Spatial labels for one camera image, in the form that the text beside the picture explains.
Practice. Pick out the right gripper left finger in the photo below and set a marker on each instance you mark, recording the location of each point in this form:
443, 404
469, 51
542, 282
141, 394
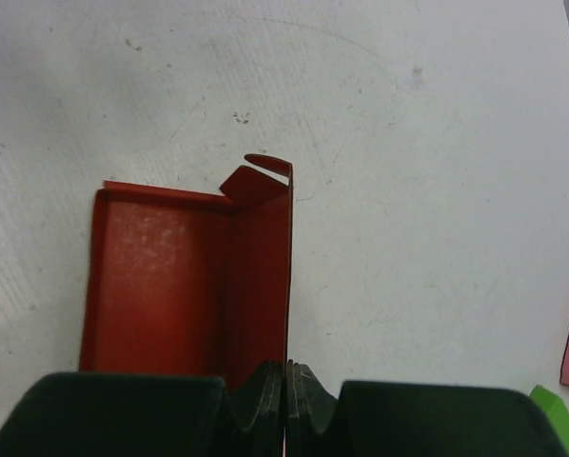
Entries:
93, 414

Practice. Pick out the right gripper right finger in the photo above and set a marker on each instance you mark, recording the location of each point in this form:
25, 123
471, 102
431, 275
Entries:
393, 419

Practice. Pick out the red paper box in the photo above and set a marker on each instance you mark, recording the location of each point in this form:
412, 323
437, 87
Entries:
198, 285

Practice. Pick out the green paper box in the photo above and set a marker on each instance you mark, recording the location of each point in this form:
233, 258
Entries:
555, 410

